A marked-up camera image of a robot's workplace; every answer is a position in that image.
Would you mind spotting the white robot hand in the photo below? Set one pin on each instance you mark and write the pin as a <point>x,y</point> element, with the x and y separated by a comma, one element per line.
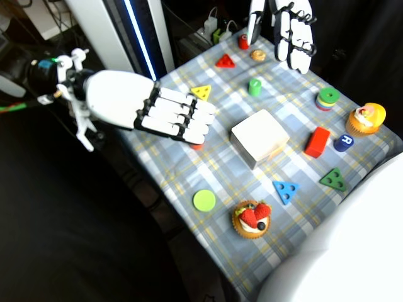
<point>297,37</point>
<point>116,97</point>

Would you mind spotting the green cylinder block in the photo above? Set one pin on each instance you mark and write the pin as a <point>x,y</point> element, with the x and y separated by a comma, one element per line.
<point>254,88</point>

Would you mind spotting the red cylinder block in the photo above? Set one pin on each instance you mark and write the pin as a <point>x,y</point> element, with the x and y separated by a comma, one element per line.
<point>196,146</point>
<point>243,43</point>

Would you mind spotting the white paper box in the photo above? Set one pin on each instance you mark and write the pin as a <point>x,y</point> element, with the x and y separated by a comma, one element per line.
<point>259,132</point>

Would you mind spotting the blue cylinder block letter R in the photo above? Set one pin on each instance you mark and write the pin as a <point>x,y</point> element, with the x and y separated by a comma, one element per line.
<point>343,143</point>

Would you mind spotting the swirl butter cookie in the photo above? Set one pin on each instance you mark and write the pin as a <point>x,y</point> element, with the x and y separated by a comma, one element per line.
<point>257,55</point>

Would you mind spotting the white column blue light strip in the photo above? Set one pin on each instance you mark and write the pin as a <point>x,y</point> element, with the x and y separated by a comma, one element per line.
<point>126,34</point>

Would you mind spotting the stacked colour rings toy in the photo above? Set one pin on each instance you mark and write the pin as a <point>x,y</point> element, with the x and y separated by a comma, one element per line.
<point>327,99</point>

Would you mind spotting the red triangle block with holes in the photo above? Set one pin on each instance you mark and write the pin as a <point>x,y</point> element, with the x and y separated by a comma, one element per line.
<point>225,62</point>

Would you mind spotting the green plug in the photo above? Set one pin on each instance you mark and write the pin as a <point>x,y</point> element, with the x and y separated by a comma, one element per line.
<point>217,36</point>

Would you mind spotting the yellow triangle block with holes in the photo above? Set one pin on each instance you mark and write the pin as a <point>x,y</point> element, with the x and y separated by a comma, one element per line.
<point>202,93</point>

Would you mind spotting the grey power strip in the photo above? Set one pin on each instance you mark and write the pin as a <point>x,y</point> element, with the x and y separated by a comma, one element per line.
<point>203,35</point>

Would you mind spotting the red rectangular block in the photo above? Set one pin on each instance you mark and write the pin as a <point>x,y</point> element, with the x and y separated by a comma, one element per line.
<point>317,143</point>

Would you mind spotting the yellow toy cupcake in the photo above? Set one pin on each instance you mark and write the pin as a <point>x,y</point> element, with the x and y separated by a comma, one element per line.
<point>365,121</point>

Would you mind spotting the green round disc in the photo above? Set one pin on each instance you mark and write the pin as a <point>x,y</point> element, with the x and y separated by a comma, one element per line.
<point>204,200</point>

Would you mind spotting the blue plaid tablecloth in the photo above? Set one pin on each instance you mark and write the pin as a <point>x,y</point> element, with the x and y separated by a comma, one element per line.
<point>226,176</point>

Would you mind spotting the green triangle block with holes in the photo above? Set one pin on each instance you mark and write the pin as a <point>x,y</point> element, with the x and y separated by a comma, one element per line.
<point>334,182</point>

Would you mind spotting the blue triangle block with holes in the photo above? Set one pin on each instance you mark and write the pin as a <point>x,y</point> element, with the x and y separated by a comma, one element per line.
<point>285,192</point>

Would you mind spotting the strawberry toy cupcake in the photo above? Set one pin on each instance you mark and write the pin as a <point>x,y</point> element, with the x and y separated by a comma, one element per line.
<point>251,221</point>

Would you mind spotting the white robot body shell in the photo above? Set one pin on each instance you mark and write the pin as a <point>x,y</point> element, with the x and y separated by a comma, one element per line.
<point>346,245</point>

